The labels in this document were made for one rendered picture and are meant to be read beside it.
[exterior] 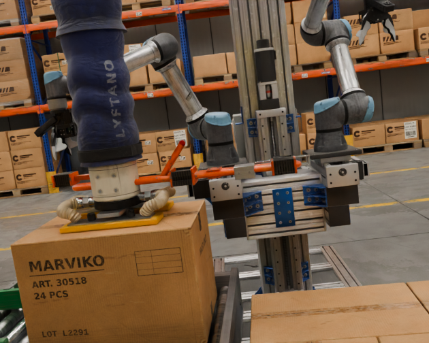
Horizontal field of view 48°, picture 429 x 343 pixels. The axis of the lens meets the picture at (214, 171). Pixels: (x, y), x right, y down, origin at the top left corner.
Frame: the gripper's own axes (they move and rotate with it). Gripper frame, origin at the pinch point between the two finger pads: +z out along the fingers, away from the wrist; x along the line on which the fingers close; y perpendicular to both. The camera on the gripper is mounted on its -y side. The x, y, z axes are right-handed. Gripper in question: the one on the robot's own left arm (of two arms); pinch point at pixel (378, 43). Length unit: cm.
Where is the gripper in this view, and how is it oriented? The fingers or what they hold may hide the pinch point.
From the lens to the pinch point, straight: 207.6
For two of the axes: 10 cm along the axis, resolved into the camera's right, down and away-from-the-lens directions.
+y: -2.1, -1.2, 9.7
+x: -9.7, 1.5, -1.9
